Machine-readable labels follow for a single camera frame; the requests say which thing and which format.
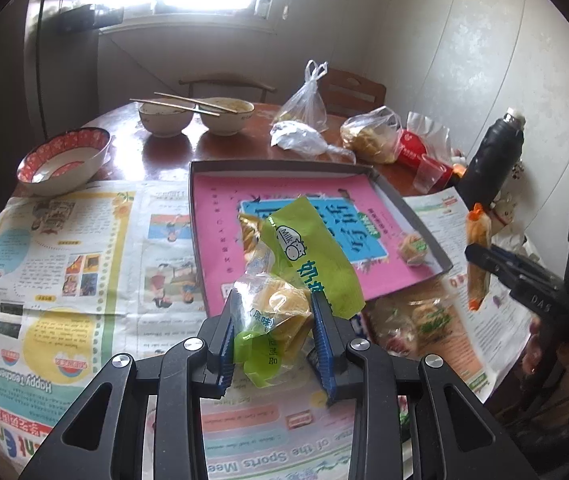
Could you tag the clear plastic bag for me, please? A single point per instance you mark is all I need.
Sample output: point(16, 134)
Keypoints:
point(304, 105)

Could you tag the clear pastry packet green print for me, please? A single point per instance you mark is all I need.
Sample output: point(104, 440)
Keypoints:
point(414, 320)

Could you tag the white newspaper sheet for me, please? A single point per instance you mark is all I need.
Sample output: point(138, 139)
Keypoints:
point(437, 207)

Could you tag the grey refrigerator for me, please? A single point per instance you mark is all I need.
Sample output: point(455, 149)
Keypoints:
point(64, 85)

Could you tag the wooden chopstick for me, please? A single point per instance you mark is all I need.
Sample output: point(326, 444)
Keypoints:
point(174, 106)
point(189, 101)

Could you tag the green milk snack packet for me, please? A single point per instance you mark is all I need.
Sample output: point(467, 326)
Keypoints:
point(309, 245)

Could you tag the red patterned bowl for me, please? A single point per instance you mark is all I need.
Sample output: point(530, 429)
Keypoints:
point(59, 165)

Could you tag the rabbit figurine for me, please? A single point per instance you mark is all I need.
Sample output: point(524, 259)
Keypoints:
point(504, 210)

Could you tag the colourful newspaper sheet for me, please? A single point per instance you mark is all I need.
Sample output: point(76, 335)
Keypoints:
point(64, 260)

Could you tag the small clear snack packet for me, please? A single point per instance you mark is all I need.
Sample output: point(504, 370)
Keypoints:
point(412, 249)

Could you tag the white paper bag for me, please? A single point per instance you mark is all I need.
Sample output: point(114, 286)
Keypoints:
point(429, 127)

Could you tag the red packet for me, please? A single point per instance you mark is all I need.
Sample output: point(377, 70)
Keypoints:
point(412, 150)

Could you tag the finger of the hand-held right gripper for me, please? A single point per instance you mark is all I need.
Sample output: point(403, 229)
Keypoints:
point(489, 260)
point(524, 262)

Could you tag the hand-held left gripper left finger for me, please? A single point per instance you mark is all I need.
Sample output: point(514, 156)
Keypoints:
point(227, 355)

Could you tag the person's right hand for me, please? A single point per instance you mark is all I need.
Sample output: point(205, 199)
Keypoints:
point(536, 345)

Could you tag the black thermos bottle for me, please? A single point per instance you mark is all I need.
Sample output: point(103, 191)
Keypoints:
point(494, 160)

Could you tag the orange snack packet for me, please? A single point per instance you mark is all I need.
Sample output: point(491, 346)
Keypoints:
point(479, 230)

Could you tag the plastic bag of yellow food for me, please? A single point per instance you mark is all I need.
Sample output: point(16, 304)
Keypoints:
point(369, 137)

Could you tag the clear plastic cup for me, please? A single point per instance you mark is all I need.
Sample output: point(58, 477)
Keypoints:
point(429, 175)

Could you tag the white crumpled plastic bag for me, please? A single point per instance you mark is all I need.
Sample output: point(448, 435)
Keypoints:
point(297, 137)

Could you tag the white ceramic bowl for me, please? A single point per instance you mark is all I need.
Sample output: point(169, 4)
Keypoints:
point(227, 120)
point(164, 121)

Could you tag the pink-lined cardboard box tray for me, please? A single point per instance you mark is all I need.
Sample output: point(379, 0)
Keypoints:
point(214, 240)

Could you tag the brown wooden chair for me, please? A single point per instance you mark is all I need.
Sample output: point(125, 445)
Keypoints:
point(359, 92)

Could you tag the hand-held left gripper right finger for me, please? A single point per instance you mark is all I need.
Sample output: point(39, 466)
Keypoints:
point(322, 345)

